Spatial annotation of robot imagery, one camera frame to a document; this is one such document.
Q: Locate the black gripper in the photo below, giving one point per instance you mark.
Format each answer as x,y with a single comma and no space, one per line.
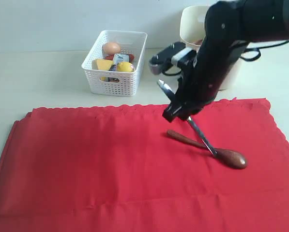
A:
200,84

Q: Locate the silver table knife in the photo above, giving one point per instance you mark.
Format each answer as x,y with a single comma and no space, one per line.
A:
202,135

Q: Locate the yellow lemon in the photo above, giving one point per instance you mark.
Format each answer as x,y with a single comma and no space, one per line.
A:
125,66

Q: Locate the blue white milk carton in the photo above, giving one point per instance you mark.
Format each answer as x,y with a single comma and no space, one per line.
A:
118,58

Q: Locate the red sausage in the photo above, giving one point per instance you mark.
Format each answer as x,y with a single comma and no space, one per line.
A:
111,57

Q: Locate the brown egg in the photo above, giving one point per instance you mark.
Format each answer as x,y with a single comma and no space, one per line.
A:
111,48

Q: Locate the yellow cheese wedge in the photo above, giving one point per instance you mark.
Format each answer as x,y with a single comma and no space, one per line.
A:
101,64

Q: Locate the brown wooden plate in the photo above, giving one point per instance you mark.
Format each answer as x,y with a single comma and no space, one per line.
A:
198,42

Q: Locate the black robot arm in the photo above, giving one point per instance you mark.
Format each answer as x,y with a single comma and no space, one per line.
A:
230,26

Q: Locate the white perforated plastic basket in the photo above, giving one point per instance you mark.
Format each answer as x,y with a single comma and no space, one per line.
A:
131,42

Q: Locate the dark wooden spoon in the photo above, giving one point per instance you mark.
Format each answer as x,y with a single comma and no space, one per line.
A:
231,158

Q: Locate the red table cloth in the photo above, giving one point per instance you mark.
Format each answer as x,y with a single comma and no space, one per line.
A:
114,169

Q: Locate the cream plastic bin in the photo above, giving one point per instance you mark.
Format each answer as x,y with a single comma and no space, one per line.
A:
192,29

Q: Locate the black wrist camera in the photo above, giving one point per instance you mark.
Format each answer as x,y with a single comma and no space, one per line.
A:
169,58

